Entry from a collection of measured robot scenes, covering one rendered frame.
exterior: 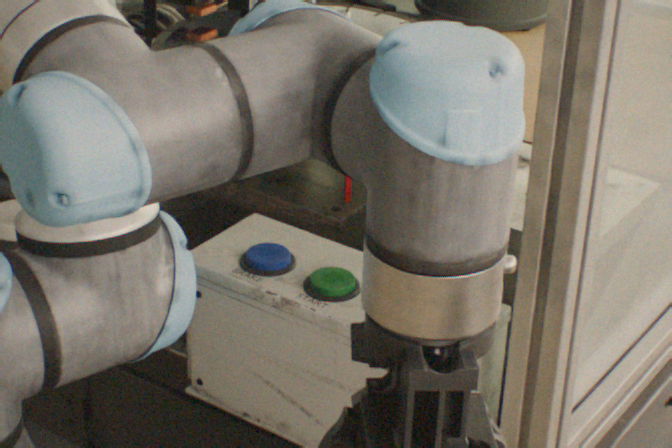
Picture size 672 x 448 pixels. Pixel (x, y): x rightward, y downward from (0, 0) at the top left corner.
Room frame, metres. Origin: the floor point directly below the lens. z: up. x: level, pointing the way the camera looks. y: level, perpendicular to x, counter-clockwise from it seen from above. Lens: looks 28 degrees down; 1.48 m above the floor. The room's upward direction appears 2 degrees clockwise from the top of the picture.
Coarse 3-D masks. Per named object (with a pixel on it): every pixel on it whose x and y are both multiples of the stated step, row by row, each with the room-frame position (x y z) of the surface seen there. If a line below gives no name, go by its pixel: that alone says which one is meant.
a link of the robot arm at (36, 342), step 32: (0, 256) 0.87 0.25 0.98; (0, 288) 0.84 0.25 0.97; (32, 288) 0.86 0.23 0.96; (0, 320) 0.83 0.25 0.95; (32, 320) 0.84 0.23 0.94; (0, 352) 0.82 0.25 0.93; (32, 352) 0.83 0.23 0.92; (0, 384) 0.82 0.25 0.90; (32, 384) 0.83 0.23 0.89; (0, 416) 0.82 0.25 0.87
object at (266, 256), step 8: (256, 248) 1.03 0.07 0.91; (264, 248) 1.03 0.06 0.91; (272, 248) 1.03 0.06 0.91; (280, 248) 1.03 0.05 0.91; (248, 256) 1.01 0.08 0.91; (256, 256) 1.01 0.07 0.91; (264, 256) 1.01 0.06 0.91; (272, 256) 1.01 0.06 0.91; (280, 256) 1.01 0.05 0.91; (288, 256) 1.02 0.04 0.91; (248, 264) 1.01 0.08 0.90; (256, 264) 1.00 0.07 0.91; (264, 264) 1.00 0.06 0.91; (272, 264) 1.00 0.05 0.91; (280, 264) 1.01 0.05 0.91; (288, 264) 1.01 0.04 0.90
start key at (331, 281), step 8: (312, 272) 0.99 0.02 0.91; (320, 272) 0.99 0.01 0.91; (328, 272) 0.99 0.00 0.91; (336, 272) 0.99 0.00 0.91; (344, 272) 0.99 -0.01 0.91; (312, 280) 0.98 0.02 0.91; (320, 280) 0.98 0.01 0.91; (328, 280) 0.98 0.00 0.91; (336, 280) 0.98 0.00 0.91; (344, 280) 0.98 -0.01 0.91; (352, 280) 0.98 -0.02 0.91; (312, 288) 0.97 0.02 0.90; (320, 288) 0.97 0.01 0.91; (328, 288) 0.96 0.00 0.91; (336, 288) 0.96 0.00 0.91; (344, 288) 0.97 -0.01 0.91; (352, 288) 0.97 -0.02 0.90; (328, 296) 0.96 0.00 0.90; (336, 296) 0.96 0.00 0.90
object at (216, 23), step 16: (208, 16) 1.52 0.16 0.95; (224, 16) 1.52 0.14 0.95; (352, 16) 1.54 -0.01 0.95; (368, 16) 1.54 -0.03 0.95; (384, 16) 1.54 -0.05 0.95; (176, 32) 1.46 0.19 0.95; (192, 32) 1.46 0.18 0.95; (208, 32) 1.46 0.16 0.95; (224, 32) 1.47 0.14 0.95; (384, 32) 1.49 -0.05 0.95
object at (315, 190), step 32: (0, 96) 1.44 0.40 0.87; (0, 192) 1.42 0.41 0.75; (224, 192) 1.28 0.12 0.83; (256, 192) 1.26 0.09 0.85; (288, 192) 1.26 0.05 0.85; (320, 192) 1.26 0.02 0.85; (352, 192) 1.26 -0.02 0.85; (192, 224) 1.27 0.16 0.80; (224, 224) 1.28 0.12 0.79; (288, 224) 1.23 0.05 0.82; (320, 224) 1.21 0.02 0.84; (352, 224) 1.22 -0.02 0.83
